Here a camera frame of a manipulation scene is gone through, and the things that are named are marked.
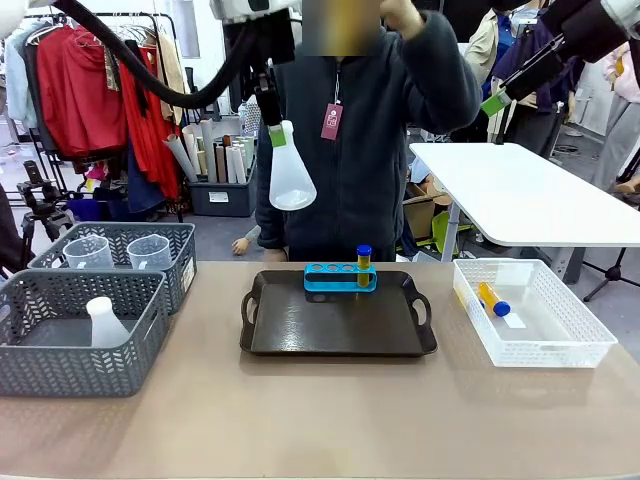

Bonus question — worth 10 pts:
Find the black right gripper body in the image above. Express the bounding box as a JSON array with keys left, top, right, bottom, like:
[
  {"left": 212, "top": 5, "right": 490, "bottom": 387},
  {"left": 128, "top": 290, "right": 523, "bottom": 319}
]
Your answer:
[{"left": 541, "top": 0, "right": 630, "bottom": 65}]

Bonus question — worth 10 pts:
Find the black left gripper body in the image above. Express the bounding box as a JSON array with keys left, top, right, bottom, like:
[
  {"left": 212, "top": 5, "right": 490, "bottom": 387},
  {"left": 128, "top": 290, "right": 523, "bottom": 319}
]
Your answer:
[{"left": 221, "top": 8, "right": 297, "bottom": 91}]

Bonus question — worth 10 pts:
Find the translucent plastic conical flask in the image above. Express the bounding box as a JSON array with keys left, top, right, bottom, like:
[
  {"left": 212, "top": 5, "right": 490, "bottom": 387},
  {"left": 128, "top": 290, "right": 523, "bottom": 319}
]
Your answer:
[
  {"left": 85, "top": 296, "right": 133, "bottom": 349},
  {"left": 268, "top": 119, "right": 318, "bottom": 212}
]

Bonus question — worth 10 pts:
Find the clear plastic measuring beaker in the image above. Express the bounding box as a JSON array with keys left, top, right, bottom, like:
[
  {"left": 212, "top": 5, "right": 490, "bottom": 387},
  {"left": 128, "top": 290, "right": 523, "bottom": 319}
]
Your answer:
[
  {"left": 62, "top": 234, "right": 116, "bottom": 270},
  {"left": 125, "top": 234, "right": 172, "bottom": 272}
]

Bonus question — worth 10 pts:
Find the person's left hand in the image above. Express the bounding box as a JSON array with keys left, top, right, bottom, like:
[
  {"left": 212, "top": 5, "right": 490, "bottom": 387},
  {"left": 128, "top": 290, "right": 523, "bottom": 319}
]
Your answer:
[{"left": 381, "top": 0, "right": 427, "bottom": 42}]

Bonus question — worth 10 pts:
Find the mannequin in purple jacket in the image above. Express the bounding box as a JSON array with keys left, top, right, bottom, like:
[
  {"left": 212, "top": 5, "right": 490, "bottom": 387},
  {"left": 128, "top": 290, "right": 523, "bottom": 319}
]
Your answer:
[{"left": 492, "top": 3, "right": 589, "bottom": 157}]

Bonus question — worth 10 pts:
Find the mannequin in beige coat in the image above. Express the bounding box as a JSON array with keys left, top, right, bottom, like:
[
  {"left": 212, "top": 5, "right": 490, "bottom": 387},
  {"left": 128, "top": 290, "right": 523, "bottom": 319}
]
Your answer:
[{"left": 463, "top": 5, "right": 517, "bottom": 144}]

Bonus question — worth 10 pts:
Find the maroon hanging tag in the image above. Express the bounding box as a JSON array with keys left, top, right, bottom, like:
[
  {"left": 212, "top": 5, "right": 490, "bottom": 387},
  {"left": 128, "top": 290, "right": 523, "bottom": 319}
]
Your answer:
[{"left": 319, "top": 102, "right": 345, "bottom": 142}]

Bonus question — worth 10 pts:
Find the brown paper roll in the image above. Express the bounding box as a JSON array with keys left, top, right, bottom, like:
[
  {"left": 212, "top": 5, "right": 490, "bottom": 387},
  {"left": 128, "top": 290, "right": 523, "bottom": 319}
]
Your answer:
[{"left": 214, "top": 142, "right": 229, "bottom": 184}]

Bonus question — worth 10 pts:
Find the grey paper roll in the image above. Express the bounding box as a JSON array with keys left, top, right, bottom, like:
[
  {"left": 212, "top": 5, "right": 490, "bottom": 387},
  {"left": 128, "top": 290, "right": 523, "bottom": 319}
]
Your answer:
[{"left": 199, "top": 119, "right": 219, "bottom": 184}]

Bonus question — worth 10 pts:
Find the white paper roll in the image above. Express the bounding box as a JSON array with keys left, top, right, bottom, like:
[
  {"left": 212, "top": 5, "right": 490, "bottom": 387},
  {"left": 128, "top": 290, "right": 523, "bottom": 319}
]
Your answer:
[{"left": 181, "top": 123, "right": 209, "bottom": 177}]

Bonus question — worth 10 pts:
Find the beige hanging garment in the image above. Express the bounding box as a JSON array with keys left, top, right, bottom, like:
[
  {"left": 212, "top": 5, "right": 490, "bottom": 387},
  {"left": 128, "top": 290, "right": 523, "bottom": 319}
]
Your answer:
[{"left": 153, "top": 31, "right": 194, "bottom": 126}]

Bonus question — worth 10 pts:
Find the mannequin in pink top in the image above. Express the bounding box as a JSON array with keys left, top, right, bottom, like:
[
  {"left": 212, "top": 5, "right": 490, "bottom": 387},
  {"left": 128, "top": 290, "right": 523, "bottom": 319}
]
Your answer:
[{"left": 591, "top": 40, "right": 640, "bottom": 192}]

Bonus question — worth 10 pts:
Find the dark grey storage bin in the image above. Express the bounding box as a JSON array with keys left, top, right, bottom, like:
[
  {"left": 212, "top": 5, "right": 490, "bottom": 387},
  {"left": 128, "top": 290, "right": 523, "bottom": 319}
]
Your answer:
[{"left": 188, "top": 179, "right": 259, "bottom": 218}]

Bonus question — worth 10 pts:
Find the person in dark fleece jacket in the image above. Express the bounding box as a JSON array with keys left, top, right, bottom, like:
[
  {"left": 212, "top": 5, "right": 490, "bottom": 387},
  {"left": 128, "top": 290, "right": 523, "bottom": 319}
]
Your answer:
[{"left": 254, "top": 0, "right": 483, "bottom": 263}]

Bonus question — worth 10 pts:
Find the black clothes rack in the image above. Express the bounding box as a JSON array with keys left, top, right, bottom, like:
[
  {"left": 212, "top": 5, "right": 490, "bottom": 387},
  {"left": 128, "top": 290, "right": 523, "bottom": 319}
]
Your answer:
[{"left": 7, "top": 12, "right": 184, "bottom": 222}]

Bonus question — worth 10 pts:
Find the white table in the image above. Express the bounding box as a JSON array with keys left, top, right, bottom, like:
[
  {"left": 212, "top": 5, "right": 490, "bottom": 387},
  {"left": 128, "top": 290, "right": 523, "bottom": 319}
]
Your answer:
[{"left": 408, "top": 142, "right": 640, "bottom": 284}]

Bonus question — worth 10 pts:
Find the red hanging dress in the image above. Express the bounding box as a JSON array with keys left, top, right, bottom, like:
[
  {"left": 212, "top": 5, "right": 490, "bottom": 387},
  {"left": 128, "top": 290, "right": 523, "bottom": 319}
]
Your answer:
[{"left": 113, "top": 42, "right": 182, "bottom": 199}]

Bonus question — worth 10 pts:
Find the black hanging scarf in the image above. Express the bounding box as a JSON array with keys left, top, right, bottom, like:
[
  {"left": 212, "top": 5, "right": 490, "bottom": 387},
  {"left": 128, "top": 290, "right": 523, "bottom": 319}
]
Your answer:
[{"left": 124, "top": 39, "right": 154, "bottom": 119}]

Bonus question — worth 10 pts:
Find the grey plastic basket with label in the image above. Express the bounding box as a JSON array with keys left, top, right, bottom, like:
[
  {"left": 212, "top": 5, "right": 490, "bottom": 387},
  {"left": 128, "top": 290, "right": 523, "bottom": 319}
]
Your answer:
[{"left": 27, "top": 221, "right": 198, "bottom": 317}]

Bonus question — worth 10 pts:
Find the blue test tube rack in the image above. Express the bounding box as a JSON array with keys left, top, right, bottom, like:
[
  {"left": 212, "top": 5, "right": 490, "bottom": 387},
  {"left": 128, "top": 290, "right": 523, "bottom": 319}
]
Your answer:
[{"left": 303, "top": 263, "right": 379, "bottom": 294}]

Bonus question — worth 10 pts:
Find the cardboard box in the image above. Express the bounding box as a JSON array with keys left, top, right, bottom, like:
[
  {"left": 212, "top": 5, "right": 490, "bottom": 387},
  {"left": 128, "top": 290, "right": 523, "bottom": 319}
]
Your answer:
[{"left": 402, "top": 180, "right": 452, "bottom": 242}]

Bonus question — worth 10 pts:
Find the green plastic object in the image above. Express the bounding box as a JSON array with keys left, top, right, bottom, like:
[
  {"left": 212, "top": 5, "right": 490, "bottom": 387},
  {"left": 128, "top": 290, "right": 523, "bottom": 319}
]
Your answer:
[{"left": 431, "top": 210, "right": 474, "bottom": 254}]

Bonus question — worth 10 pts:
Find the red hanging jacket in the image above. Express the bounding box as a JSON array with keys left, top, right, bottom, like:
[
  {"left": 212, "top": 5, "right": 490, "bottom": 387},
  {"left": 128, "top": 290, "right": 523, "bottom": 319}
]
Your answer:
[{"left": 36, "top": 23, "right": 129, "bottom": 159}]

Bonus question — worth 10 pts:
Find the dark brown plastic tray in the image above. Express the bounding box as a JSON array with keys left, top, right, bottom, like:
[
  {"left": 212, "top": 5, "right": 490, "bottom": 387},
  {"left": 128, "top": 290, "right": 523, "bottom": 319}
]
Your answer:
[{"left": 239, "top": 270, "right": 439, "bottom": 358}]

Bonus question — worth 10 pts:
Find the black stand tripod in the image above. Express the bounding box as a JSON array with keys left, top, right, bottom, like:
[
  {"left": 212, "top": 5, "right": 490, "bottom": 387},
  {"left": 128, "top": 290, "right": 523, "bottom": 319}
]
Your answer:
[{"left": 582, "top": 246, "right": 640, "bottom": 303}]

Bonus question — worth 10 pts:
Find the light blue hanging garment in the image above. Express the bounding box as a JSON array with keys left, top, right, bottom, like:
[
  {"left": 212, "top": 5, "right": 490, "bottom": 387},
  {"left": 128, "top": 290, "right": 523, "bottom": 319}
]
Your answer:
[{"left": 3, "top": 22, "right": 41, "bottom": 132}]

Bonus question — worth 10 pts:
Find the white plastic basket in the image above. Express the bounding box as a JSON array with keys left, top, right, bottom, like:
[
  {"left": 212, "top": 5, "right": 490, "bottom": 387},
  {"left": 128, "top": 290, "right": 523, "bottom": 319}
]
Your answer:
[{"left": 452, "top": 258, "right": 620, "bottom": 369}]

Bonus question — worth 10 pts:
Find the large grey plastic basket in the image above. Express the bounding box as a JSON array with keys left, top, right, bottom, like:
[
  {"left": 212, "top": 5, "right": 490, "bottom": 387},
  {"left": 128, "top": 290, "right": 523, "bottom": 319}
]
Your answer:
[{"left": 0, "top": 269, "right": 171, "bottom": 399}]

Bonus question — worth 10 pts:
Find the black corrugated cable hose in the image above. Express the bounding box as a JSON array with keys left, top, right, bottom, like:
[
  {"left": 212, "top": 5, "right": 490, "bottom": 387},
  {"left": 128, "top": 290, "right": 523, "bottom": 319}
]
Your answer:
[{"left": 52, "top": 0, "right": 262, "bottom": 109}]

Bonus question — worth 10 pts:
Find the black camera tripod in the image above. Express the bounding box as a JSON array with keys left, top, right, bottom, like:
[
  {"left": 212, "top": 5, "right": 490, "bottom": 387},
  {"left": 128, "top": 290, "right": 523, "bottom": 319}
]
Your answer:
[{"left": 16, "top": 159, "right": 77, "bottom": 262}]

